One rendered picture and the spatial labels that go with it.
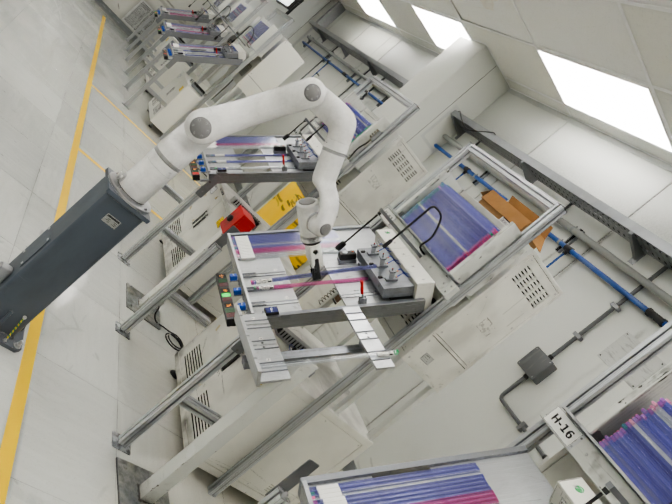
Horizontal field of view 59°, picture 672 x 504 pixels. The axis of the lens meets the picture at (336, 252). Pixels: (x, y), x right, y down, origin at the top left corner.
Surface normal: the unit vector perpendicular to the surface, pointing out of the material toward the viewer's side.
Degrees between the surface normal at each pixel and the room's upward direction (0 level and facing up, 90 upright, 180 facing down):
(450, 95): 90
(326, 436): 90
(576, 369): 90
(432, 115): 90
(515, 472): 44
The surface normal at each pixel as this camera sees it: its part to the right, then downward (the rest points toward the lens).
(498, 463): 0.14, -0.88
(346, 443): 0.29, 0.48
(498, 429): -0.58, -0.59
